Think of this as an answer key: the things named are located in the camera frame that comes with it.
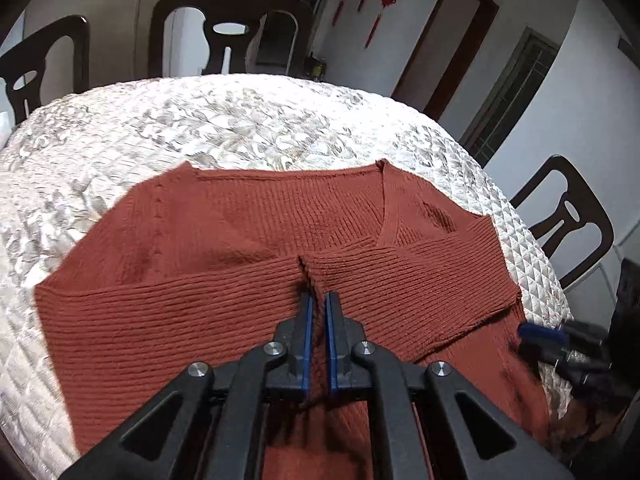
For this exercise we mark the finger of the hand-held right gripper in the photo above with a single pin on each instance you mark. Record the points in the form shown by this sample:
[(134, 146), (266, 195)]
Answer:
[(542, 332), (575, 364)]

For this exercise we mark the dark wall bar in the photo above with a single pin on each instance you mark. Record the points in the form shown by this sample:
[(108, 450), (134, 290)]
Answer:
[(629, 50)]

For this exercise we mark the rust red knitted sweater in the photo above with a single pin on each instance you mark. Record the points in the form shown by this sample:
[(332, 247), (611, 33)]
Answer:
[(200, 220)]

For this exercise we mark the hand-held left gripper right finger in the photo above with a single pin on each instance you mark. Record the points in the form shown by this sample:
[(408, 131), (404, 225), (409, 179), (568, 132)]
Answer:
[(331, 345)]

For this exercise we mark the grey barred window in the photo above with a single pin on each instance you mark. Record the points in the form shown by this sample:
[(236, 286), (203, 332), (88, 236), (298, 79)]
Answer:
[(510, 95)]

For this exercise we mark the quilted floral cream tablecloth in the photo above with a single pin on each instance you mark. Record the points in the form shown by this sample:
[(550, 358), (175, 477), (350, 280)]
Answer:
[(200, 120)]

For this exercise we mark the brown wooden door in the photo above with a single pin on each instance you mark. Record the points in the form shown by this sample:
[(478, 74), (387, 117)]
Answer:
[(445, 50)]

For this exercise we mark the dark wooden chair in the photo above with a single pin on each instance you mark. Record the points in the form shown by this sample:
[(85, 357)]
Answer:
[(590, 210), (280, 15), (60, 45)]

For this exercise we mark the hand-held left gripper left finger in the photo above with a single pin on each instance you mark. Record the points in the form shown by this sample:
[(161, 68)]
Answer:
[(305, 340)]

